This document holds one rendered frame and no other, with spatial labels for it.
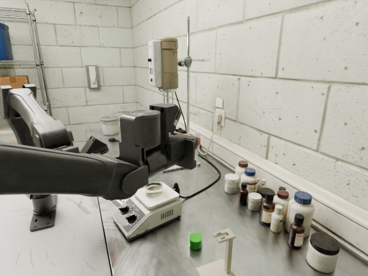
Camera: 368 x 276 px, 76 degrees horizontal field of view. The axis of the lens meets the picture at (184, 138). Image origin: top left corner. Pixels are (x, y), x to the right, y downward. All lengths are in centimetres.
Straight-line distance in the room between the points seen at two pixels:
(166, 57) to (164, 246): 77
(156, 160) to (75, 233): 49
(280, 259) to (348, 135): 40
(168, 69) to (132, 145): 74
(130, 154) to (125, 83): 277
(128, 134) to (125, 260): 42
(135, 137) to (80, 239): 50
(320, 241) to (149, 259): 45
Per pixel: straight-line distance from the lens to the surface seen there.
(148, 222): 78
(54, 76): 312
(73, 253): 80
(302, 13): 96
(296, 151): 96
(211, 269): 69
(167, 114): 45
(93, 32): 314
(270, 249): 79
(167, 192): 83
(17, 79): 280
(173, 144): 46
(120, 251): 76
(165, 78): 111
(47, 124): 72
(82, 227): 88
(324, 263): 76
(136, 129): 40
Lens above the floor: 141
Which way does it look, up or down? 18 degrees down
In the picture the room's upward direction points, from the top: straight up
